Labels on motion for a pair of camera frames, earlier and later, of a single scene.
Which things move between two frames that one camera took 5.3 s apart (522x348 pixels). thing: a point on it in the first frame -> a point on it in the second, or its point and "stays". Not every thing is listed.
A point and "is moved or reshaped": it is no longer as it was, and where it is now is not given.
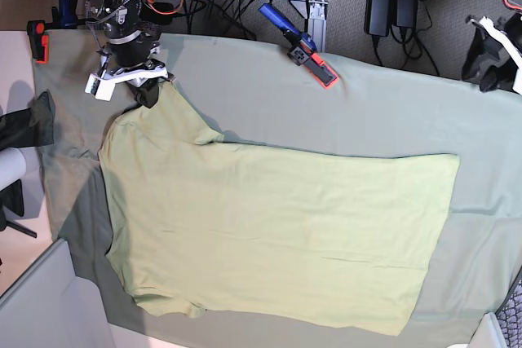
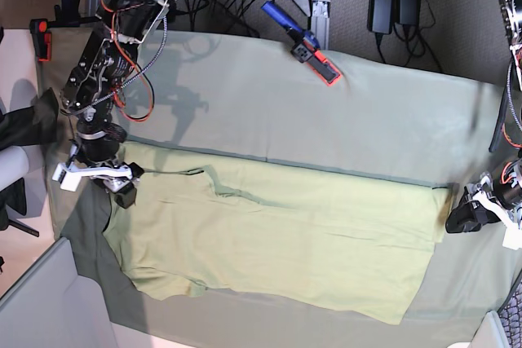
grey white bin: (50, 306) stays
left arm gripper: (130, 63) -> (103, 152)
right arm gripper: (499, 50) -> (506, 191)
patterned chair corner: (509, 315) stays
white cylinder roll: (12, 166) stays
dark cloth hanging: (31, 126) stays
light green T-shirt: (333, 240) is moved or reshaped
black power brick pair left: (378, 6) stays
